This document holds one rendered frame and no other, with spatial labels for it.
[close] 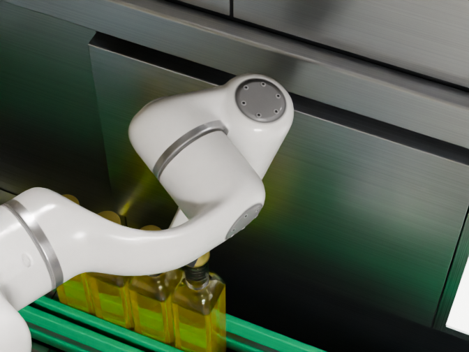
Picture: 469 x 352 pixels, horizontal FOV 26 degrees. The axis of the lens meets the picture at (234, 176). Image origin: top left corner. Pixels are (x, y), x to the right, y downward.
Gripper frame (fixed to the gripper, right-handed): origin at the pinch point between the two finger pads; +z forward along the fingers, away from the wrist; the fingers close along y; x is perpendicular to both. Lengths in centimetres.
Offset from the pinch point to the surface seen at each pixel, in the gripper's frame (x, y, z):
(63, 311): -11.5, 4.4, 26.4
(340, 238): 16.1, -11.8, 3.1
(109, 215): -10.4, -0.4, 5.2
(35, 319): -14.3, 6.5, 28.2
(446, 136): 18.7, -12.5, -22.0
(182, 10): -12.5, -14.1, -18.4
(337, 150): 9.8, -11.7, -12.3
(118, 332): -3.3, 4.3, 23.9
